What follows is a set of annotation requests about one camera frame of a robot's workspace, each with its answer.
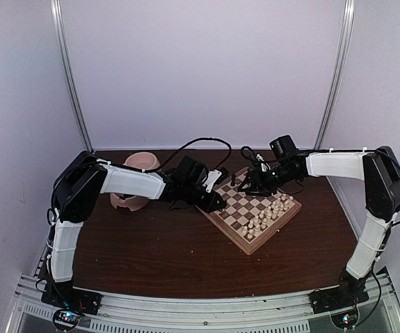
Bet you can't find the circuit board with leds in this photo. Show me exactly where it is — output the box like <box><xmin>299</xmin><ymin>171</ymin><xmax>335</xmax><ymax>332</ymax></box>
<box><xmin>52</xmin><ymin>309</ymin><xmax>81</xmax><ymax>327</ymax></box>
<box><xmin>331</xmin><ymin>310</ymin><xmax>359</xmax><ymax>330</ymax></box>

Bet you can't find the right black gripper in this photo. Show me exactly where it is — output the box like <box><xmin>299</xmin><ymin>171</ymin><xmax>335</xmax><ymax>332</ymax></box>
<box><xmin>238</xmin><ymin>163</ymin><xmax>298</xmax><ymax>196</ymax></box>

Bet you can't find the aluminium frame post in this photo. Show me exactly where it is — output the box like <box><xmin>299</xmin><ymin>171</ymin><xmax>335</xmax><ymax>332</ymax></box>
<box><xmin>314</xmin><ymin>0</ymin><xmax>356</xmax><ymax>149</ymax></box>
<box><xmin>50</xmin><ymin>0</ymin><xmax>94</xmax><ymax>152</ymax></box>

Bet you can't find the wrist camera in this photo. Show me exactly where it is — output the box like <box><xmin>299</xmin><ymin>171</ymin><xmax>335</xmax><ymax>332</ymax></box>
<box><xmin>202</xmin><ymin>167</ymin><xmax>229</xmax><ymax>193</ymax></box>
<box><xmin>252</xmin><ymin>153</ymin><xmax>270</xmax><ymax>172</ymax></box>

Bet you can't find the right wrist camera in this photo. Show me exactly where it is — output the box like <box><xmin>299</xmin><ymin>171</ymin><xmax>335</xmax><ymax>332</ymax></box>
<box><xmin>252</xmin><ymin>153</ymin><xmax>270</xmax><ymax>172</ymax></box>

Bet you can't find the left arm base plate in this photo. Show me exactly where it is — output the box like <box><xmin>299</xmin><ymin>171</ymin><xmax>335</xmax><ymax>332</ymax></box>
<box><xmin>41</xmin><ymin>289</ymin><xmax>102</xmax><ymax>315</ymax></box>

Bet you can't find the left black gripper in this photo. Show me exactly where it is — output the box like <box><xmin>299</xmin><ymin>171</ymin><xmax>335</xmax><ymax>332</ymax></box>
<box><xmin>182</xmin><ymin>182</ymin><xmax>227</xmax><ymax>214</ymax></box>

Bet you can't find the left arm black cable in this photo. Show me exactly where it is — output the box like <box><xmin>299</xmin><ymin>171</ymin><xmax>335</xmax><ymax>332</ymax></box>
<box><xmin>157</xmin><ymin>137</ymin><xmax>232</xmax><ymax>174</ymax></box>

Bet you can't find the pink double pet bowl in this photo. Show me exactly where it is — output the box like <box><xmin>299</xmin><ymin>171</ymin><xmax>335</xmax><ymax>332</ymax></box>
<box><xmin>110</xmin><ymin>152</ymin><xmax>163</xmax><ymax>212</ymax></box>

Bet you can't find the wooden chess board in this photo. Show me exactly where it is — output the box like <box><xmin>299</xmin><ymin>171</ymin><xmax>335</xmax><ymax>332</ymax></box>
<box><xmin>202</xmin><ymin>168</ymin><xmax>302</xmax><ymax>255</ymax></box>

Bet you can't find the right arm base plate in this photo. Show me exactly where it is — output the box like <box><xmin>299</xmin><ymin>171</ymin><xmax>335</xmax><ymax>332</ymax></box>
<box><xmin>308</xmin><ymin>287</ymin><xmax>369</xmax><ymax>314</ymax></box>

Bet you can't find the right circuit board with LEDs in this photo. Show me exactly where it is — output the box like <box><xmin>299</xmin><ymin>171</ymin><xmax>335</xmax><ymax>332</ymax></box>
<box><xmin>331</xmin><ymin>310</ymin><xmax>359</xmax><ymax>330</ymax></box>

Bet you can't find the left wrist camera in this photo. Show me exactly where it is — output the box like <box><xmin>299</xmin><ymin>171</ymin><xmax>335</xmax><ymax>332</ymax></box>
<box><xmin>202</xmin><ymin>167</ymin><xmax>229</xmax><ymax>193</ymax></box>

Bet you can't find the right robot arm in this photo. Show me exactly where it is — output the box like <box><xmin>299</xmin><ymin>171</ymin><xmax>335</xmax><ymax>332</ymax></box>
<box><xmin>238</xmin><ymin>135</ymin><xmax>400</xmax><ymax>307</ymax></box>

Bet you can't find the right aluminium frame post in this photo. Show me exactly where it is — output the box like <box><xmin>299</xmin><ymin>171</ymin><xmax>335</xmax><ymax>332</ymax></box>
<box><xmin>314</xmin><ymin>0</ymin><xmax>356</xmax><ymax>149</ymax></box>

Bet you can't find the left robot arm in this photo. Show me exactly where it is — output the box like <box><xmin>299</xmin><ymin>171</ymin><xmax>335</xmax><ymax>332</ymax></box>
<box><xmin>46</xmin><ymin>151</ymin><xmax>228</xmax><ymax>308</ymax></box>

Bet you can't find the white chess pieces group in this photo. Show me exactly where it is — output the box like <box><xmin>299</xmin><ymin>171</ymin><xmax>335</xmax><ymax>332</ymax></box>
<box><xmin>242</xmin><ymin>194</ymin><xmax>294</xmax><ymax>241</ymax></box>

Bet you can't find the front aluminium rail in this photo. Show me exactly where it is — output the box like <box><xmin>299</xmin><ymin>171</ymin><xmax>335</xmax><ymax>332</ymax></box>
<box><xmin>0</xmin><ymin>282</ymin><xmax>400</xmax><ymax>332</ymax></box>

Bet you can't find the left aluminium frame post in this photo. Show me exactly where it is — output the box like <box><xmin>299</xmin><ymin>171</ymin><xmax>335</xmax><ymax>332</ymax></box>
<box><xmin>50</xmin><ymin>0</ymin><xmax>94</xmax><ymax>152</ymax></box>

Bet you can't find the dark chess piece tall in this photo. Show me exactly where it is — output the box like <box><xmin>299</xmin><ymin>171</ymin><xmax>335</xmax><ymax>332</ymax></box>
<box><xmin>230</xmin><ymin>173</ymin><xmax>236</xmax><ymax>187</ymax></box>

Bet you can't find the left circuit board with LEDs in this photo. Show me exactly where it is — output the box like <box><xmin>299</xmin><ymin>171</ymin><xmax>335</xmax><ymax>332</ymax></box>
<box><xmin>52</xmin><ymin>309</ymin><xmax>81</xmax><ymax>327</ymax></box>

